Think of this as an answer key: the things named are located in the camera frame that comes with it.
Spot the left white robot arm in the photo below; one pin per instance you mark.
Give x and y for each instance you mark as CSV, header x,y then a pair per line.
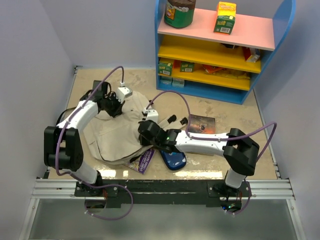
x,y
63,149

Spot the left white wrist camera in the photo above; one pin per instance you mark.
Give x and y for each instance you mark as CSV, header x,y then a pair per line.
x,y
122,93

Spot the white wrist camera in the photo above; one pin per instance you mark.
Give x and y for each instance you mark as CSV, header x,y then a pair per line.
x,y
122,93
150,114

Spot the light blue box right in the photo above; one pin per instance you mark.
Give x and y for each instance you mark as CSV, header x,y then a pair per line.
x,y
178,82

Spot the green brown jar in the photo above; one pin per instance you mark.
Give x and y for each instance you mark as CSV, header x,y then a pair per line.
x,y
179,13

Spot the green box middle shelf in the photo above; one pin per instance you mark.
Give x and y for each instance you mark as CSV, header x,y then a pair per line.
x,y
186,66

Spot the blue colourful shelf unit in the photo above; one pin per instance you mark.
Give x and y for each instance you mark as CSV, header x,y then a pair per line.
x,y
199,44

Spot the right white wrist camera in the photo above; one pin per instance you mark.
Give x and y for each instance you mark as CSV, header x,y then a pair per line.
x,y
150,114

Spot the green box shelf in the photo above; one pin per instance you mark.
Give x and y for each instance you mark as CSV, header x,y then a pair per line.
x,y
186,66
165,68

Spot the orange snack packet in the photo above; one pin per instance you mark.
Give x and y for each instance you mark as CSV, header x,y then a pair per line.
x,y
210,69

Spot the light blue box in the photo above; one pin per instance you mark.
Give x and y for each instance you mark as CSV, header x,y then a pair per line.
x,y
166,80
178,82

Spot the purple 52-Storey Treehouse book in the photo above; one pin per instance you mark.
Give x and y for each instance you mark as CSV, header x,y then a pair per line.
x,y
141,162

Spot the green box left shelf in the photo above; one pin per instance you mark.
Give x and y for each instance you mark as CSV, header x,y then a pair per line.
x,y
165,68

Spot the red white box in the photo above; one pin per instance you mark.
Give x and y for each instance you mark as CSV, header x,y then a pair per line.
x,y
251,55

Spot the yellow green carton box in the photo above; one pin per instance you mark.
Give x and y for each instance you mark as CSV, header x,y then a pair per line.
x,y
225,17

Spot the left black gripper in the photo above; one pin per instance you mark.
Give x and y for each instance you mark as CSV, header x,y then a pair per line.
x,y
118,110

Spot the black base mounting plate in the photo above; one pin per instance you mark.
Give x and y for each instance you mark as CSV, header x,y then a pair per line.
x,y
209,193

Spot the light blue box left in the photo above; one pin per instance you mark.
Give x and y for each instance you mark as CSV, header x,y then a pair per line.
x,y
166,80

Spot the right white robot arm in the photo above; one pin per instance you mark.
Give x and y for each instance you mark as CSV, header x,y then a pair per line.
x,y
240,151

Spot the blue shark pencil case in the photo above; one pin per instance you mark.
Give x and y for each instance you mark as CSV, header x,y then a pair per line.
x,y
175,160

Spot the beige canvas backpack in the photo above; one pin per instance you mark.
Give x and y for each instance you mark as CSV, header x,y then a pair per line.
x,y
116,140

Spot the aluminium rail frame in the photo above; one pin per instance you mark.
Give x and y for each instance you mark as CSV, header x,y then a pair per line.
x,y
55,213

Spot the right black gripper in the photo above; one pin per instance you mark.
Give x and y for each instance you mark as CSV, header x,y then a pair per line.
x,y
143,142

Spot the A Tale of Two Cities book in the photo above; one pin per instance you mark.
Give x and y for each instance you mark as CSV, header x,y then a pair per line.
x,y
201,125

